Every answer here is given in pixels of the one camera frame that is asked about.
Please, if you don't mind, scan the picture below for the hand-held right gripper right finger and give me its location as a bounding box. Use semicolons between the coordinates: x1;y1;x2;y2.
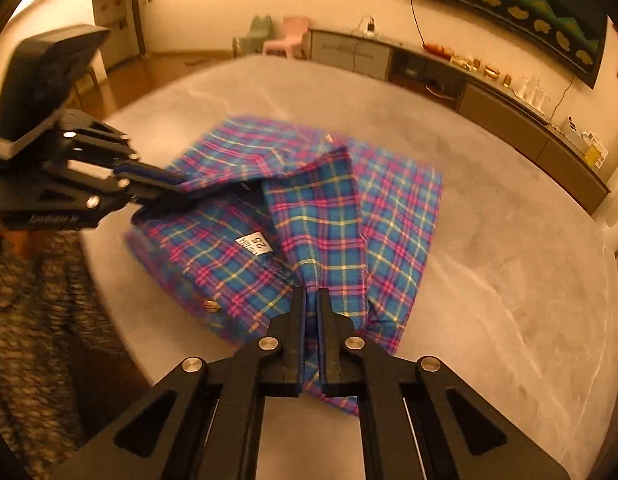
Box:
316;287;572;480

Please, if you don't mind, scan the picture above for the grey television cabinet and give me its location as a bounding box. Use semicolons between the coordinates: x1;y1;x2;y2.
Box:
306;27;611;215

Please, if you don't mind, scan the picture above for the green plastic chair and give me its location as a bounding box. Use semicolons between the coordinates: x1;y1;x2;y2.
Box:
232;14;275;58

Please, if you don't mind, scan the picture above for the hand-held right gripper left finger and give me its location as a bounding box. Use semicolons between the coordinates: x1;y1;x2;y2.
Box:
49;287;308;480

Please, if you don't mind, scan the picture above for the pink plastic chair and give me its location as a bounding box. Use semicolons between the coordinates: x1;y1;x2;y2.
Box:
261;16;310;59

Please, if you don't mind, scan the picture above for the blue pink plaid shirt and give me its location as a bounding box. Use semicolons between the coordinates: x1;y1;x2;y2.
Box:
124;116;444;418

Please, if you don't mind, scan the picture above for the gold gift box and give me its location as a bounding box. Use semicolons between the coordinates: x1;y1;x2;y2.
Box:
449;54;482;72

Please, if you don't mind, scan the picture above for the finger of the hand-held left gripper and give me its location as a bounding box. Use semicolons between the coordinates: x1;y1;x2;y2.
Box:
39;175;200;220
52;109;188;192

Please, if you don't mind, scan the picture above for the white desk organizer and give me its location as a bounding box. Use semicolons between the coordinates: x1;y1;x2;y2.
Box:
564;116;610;171

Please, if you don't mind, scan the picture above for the yellow box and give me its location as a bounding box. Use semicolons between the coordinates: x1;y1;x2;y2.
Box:
584;142;607;170

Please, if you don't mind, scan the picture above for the black television cable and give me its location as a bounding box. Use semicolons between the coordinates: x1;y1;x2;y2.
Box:
409;0;428;46

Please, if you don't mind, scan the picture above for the thin television cable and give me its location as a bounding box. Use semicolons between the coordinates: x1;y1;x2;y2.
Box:
551;75;575;126

